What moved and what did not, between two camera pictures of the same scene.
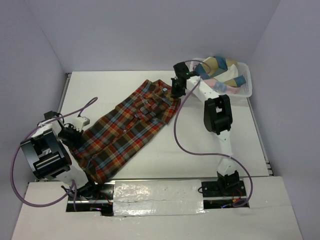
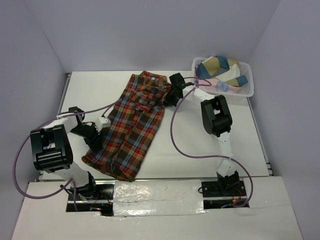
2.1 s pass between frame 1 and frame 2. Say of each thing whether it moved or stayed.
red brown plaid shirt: moved
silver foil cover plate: stayed
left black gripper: moved
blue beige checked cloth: stayed
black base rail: stayed
